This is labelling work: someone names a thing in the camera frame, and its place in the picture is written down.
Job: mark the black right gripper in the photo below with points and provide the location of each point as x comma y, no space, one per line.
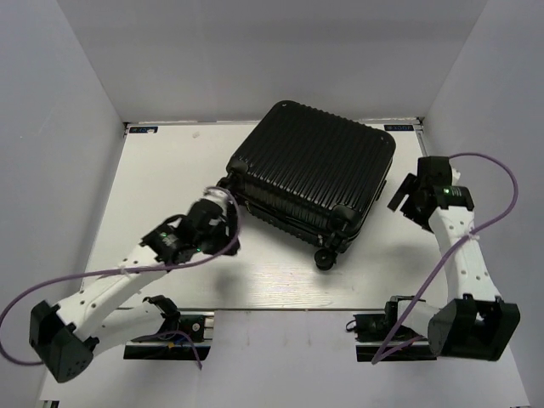
406,207

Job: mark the black hard-shell suitcase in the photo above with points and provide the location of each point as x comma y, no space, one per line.
312,174

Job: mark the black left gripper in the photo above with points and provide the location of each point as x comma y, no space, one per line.
226,240

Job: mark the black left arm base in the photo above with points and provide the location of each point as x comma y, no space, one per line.
189,340

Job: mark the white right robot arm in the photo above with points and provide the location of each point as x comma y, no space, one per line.
458,310

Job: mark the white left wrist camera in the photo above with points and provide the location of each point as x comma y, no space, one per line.
217,196

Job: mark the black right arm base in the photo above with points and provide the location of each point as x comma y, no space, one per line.
370,329

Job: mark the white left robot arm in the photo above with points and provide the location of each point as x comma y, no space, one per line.
112,310

